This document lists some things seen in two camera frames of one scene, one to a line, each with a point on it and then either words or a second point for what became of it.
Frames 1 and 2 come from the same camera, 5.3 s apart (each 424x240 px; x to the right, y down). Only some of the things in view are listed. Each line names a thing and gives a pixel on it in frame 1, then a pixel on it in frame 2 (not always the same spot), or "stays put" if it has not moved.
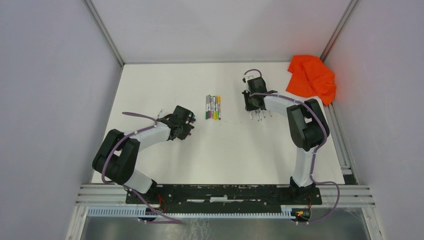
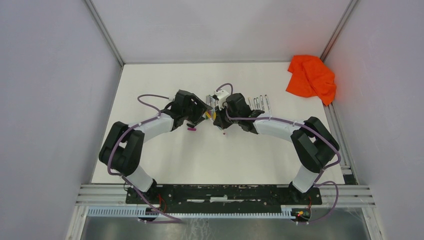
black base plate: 191,197 stays put
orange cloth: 311,77 stays put
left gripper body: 185,129 -> 195,112
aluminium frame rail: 346,195 stays put
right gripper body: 249,102 -> 224,121
